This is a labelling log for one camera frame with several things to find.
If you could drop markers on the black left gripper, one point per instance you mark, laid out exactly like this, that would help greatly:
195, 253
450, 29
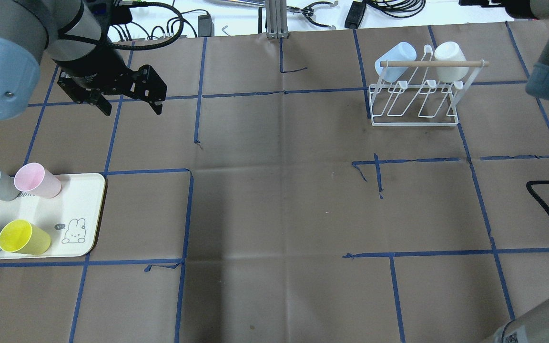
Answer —
94, 63

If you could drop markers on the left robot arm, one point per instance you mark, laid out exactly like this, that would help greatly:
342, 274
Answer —
65, 30

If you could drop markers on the pink plastic cup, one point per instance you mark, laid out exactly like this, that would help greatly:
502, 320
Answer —
35, 179

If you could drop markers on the yellow plastic cup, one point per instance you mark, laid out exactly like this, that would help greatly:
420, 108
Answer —
23, 237

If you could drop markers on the black charger brick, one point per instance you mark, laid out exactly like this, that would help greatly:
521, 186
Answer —
206, 26

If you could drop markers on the cream plastic tray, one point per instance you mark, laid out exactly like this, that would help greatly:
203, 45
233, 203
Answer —
71, 218

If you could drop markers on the reacher grabber tool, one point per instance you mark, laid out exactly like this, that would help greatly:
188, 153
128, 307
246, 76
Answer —
308, 11

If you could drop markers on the black power adapter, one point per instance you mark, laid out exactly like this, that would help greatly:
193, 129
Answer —
355, 15

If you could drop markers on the aluminium frame post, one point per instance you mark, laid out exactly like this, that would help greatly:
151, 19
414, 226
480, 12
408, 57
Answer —
276, 19

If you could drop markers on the white wire cup rack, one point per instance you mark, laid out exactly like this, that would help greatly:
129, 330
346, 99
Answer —
421, 89

